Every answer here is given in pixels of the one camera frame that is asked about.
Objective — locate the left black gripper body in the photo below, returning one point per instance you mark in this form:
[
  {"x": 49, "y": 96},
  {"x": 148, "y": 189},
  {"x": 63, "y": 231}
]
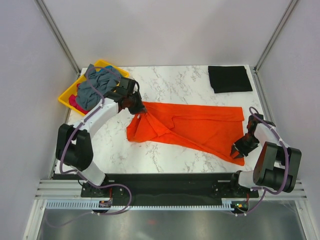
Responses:
[{"x": 135, "y": 105}]

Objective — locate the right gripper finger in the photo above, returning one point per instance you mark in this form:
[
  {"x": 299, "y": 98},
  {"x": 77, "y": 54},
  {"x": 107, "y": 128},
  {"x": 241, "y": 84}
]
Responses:
[
  {"x": 237, "y": 155},
  {"x": 234, "y": 151}
]

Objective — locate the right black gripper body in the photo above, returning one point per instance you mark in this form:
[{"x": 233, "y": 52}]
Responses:
[{"x": 246, "y": 144}]

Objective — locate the orange t shirt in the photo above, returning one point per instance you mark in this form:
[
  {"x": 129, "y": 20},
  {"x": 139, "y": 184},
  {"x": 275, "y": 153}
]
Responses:
[{"x": 210, "y": 129}]

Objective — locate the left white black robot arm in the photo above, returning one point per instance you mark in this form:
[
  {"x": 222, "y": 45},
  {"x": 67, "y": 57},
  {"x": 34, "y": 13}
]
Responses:
[{"x": 74, "y": 147}]

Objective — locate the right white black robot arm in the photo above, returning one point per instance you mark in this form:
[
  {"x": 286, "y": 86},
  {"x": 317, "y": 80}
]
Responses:
[{"x": 277, "y": 166}]

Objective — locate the teal blue t shirt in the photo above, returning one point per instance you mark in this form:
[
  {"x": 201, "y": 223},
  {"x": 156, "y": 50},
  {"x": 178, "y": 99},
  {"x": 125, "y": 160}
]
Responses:
[{"x": 108, "y": 68}]

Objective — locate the grey t shirt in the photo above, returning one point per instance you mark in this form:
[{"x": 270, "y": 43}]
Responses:
[{"x": 103, "y": 82}]

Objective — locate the pink red t shirt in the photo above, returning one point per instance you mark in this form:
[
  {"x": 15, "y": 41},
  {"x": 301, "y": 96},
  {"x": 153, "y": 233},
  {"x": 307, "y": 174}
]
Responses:
[{"x": 72, "y": 99}]

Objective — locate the folded black t shirt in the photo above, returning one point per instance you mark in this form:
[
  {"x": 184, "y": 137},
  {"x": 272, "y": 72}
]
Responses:
[{"x": 229, "y": 79}]

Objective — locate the yellow plastic bin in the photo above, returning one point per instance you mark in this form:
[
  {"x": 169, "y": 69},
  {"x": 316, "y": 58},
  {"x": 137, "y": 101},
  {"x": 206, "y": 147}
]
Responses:
[{"x": 63, "y": 98}]

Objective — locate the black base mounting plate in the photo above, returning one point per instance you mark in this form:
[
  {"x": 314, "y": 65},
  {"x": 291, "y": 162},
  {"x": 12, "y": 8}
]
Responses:
[{"x": 156, "y": 189}]

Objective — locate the aluminium extrusion rail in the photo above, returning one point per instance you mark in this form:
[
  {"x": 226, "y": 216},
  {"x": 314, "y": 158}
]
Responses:
[{"x": 58, "y": 189}]

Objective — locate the white slotted cable duct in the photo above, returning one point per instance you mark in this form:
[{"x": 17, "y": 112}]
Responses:
[{"x": 89, "y": 204}]

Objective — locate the left aluminium frame post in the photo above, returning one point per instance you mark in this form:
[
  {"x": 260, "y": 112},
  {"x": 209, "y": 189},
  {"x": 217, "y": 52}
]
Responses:
[{"x": 58, "y": 35}]

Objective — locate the aluminium frame post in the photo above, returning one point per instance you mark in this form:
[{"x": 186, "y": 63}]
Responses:
[
  {"x": 58, "y": 35},
  {"x": 276, "y": 33}
]

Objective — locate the right aluminium frame post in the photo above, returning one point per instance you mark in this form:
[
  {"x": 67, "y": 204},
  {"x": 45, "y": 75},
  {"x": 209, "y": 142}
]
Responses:
[{"x": 276, "y": 33}]

